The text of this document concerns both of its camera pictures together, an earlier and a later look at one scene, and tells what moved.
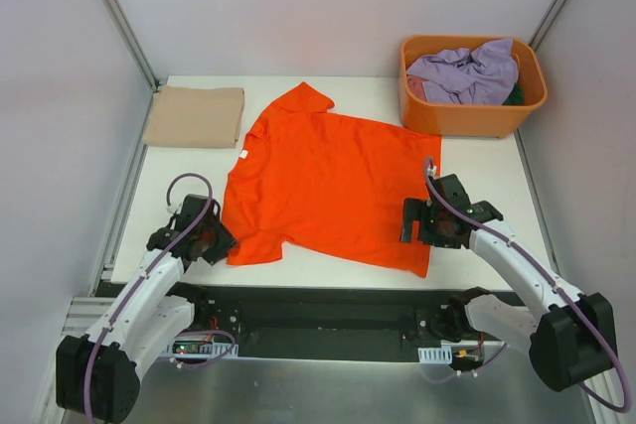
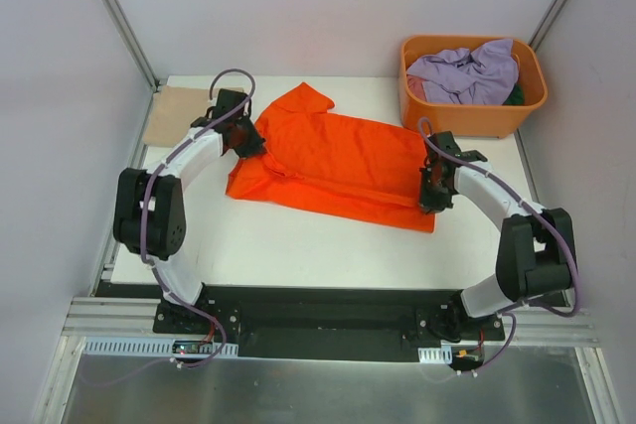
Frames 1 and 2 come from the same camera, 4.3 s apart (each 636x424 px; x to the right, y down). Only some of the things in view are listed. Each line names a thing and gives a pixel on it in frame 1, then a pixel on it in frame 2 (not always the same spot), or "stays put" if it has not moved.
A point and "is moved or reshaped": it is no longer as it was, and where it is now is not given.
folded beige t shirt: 196,117 stays put
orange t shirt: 327,184 is moved or reshaped
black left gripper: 219,240 → 249,141
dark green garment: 516,97 stays put
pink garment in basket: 415,86 stays put
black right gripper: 410,220 → 432,196
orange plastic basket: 422,118 stays put
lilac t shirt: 482,76 stays put
